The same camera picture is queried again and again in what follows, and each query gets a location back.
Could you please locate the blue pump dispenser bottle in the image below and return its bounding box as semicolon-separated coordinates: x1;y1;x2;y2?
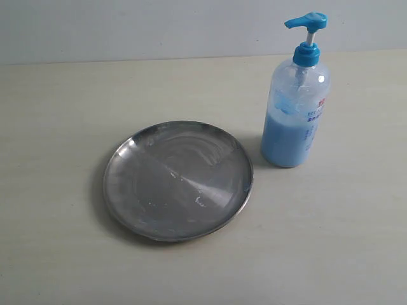
261;12;331;168

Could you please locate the round stainless steel plate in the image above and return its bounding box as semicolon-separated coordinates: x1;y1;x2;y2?
102;121;254;243

